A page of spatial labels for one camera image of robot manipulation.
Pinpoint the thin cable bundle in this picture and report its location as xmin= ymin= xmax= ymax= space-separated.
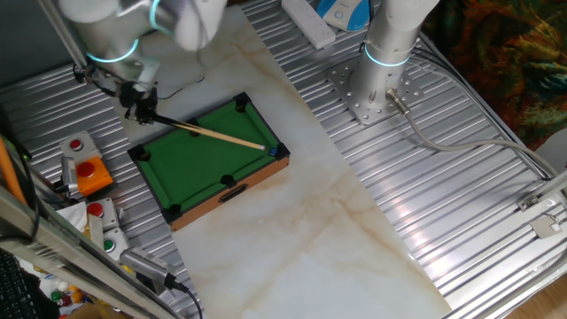
xmin=411 ymin=37 xmax=555 ymax=181

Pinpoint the white box green button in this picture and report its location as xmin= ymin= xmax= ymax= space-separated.
xmin=102 ymin=227 xmax=130 ymax=261

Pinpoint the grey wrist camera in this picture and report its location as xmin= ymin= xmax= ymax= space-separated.
xmin=140 ymin=59 xmax=161 ymax=92

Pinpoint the small silver camera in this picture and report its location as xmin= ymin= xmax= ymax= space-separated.
xmin=60 ymin=156 xmax=80 ymax=194

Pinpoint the blue white pendant device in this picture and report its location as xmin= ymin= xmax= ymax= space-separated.
xmin=316 ymin=0 xmax=376 ymax=33

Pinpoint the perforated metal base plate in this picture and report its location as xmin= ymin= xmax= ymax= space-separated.
xmin=327 ymin=59 xmax=424 ymax=127

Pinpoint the white power strip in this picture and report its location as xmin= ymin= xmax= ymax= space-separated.
xmin=281 ymin=0 xmax=337 ymax=50

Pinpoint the metal pole with clamp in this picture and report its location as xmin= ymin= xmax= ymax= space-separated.
xmin=37 ymin=0 xmax=92 ymax=85

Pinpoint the wooden pool cue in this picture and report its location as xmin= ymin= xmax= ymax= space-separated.
xmin=152 ymin=113 xmax=267 ymax=152

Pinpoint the white tissue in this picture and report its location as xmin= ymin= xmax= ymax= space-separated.
xmin=56 ymin=201 xmax=89 ymax=234

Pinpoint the green mini pool table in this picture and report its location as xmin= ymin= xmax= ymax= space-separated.
xmin=127 ymin=91 xmax=291 ymax=232

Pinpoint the silver depth camera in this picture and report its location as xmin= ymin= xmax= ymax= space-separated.
xmin=119 ymin=246 xmax=178 ymax=296

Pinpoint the colourful patterned cloth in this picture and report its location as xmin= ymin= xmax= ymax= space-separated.
xmin=423 ymin=0 xmax=567 ymax=152

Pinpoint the thick grey cable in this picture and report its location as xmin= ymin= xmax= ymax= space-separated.
xmin=384 ymin=88 xmax=562 ymax=178

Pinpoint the grey box red button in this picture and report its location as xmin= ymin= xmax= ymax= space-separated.
xmin=86 ymin=198 xmax=120 ymax=231
xmin=59 ymin=130 xmax=102 ymax=161

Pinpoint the white rounded object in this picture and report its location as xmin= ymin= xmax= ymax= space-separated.
xmin=533 ymin=128 xmax=567 ymax=175

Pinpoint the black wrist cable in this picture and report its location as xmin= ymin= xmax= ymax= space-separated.
xmin=86 ymin=26 xmax=207 ymax=102

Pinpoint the small metal bracket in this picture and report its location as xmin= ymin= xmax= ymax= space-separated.
xmin=517 ymin=193 xmax=540 ymax=213

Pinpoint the orange pole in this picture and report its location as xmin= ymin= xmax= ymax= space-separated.
xmin=0 ymin=135 xmax=27 ymax=205

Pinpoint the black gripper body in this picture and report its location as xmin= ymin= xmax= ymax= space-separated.
xmin=116 ymin=81 xmax=159 ymax=117

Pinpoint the aluminium frame bar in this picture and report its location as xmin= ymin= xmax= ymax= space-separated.
xmin=536 ymin=170 xmax=567 ymax=199
xmin=0 ymin=185 xmax=178 ymax=319

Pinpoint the orange emergency stop box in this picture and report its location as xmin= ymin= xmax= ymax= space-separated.
xmin=74 ymin=155 xmax=115 ymax=198

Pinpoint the black camera cable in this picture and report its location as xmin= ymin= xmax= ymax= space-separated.
xmin=170 ymin=281 xmax=205 ymax=319

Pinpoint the flat metal plate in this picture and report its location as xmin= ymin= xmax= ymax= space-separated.
xmin=529 ymin=214 xmax=563 ymax=240

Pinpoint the black keyboard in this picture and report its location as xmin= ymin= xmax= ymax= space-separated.
xmin=0 ymin=250 xmax=39 ymax=319

